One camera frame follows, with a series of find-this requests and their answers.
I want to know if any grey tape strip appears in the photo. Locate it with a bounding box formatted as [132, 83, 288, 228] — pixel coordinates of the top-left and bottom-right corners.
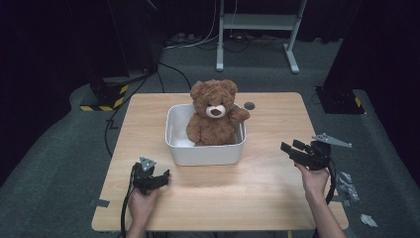
[88, 198, 111, 208]

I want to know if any black floor cable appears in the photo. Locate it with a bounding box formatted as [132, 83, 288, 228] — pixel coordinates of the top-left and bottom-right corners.
[104, 59, 194, 157]

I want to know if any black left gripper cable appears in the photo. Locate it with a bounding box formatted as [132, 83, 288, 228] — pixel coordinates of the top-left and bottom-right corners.
[119, 165, 137, 238]

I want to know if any large crumpled grey foil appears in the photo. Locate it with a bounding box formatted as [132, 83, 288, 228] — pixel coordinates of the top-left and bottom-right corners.
[336, 171, 361, 203]

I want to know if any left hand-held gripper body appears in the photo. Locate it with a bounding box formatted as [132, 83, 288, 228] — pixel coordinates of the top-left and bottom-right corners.
[131, 156, 163, 195]

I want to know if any black base with yellow stripes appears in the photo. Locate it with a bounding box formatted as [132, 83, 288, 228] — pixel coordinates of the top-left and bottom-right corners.
[314, 85, 367, 115]
[79, 76, 130, 112]

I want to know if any person's right hand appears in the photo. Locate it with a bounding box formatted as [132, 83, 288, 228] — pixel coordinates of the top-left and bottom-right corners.
[294, 162, 331, 203]

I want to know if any white plastic bin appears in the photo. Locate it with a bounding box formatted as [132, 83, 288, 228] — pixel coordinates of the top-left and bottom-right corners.
[164, 103, 248, 167]

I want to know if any small crumpled grey foil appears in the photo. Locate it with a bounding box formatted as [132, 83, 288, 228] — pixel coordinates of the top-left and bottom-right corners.
[360, 213, 378, 229]

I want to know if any white floor cable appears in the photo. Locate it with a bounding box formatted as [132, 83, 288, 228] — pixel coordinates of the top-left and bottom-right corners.
[162, 0, 220, 51]

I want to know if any brown teddy bear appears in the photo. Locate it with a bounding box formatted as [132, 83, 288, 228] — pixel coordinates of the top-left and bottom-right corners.
[185, 78, 252, 147]

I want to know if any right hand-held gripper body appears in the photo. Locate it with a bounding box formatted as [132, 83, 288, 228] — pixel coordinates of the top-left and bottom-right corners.
[295, 132, 353, 172]

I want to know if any white metal stand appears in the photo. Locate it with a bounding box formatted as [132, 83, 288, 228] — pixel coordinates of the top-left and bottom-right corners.
[215, 0, 308, 74]

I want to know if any person's left hand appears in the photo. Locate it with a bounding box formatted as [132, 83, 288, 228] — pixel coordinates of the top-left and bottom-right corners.
[127, 187, 161, 226]

